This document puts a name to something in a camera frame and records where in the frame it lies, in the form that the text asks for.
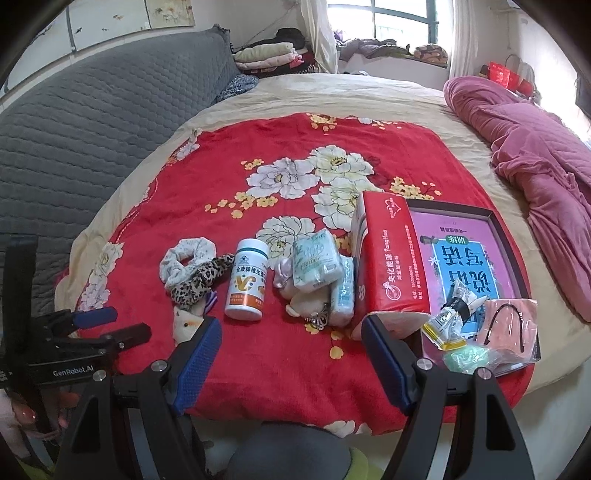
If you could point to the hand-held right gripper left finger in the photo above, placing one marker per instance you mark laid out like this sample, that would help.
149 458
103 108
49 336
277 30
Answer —
198 350

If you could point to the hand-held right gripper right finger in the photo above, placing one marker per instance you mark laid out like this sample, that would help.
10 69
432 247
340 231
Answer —
388 364

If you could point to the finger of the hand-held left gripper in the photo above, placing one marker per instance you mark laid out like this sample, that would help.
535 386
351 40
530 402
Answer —
94 317
129 334

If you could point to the white orange plush toy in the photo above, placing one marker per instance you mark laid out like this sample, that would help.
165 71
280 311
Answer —
187 325

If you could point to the leopard print scrunchie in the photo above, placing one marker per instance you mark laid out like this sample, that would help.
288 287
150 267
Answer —
198 281

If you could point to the snack packet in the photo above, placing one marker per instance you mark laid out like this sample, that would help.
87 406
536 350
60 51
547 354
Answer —
450 318

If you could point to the mint makeup sponge packet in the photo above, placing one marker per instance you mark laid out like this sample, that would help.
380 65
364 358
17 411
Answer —
466 360

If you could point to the blue print tissue pack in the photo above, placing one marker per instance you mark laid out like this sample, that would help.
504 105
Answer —
342 290

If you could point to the white floral scrunchie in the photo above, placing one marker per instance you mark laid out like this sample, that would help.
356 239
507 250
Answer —
184 261

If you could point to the small clear plastic bag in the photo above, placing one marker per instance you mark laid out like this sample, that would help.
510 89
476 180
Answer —
282 274

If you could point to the green print tissue pack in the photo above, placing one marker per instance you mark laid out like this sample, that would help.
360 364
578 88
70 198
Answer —
316 263

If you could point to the pink face mask pack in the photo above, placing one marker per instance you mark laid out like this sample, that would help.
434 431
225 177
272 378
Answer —
510 323

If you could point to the person's left hand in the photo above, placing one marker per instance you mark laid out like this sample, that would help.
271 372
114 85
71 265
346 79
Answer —
23 415

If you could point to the white pill bottle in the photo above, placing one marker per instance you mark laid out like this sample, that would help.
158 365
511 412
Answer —
247 281

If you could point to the yellow-green cloth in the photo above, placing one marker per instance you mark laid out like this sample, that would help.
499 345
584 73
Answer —
358 459

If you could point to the red cardboard box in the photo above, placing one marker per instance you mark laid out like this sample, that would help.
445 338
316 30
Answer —
392 263

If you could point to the purple printed book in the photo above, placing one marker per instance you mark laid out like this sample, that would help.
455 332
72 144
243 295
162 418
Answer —
461 258

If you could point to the person's grey trousers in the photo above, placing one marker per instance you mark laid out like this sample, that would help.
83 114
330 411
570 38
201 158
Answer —
286 452

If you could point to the red floral blanket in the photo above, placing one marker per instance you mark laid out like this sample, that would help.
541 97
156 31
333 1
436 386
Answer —
221 152

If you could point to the grey quilted headboard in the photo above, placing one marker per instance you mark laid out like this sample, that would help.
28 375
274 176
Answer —
92 115

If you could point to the pink quilt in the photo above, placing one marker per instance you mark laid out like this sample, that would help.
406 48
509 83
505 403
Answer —
531 147

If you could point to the blue patterned cloth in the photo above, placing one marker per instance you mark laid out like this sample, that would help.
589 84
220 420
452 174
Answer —
238 87

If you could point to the beige bed sheet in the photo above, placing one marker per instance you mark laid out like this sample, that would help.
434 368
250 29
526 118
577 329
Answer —
323 94

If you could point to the stack of folded clothes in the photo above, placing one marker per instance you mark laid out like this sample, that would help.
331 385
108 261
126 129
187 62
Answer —
268 57

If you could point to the red gift bag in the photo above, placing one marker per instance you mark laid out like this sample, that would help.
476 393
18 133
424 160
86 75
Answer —
524 85
498 74

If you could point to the brown patterned cloth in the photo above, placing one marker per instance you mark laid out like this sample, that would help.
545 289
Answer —
431 53

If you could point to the grey clothes pile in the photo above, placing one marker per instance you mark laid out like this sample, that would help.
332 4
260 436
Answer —
369 48

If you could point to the dark clothes bundle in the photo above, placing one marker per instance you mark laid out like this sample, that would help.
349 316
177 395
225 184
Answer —
288 34

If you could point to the white curtain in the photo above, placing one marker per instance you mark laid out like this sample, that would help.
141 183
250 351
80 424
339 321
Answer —
318 37
461 41

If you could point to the window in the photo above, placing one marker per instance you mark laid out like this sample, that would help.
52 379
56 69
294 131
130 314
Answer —
392 23

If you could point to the wall poster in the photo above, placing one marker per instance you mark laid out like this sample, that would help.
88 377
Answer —
168 10

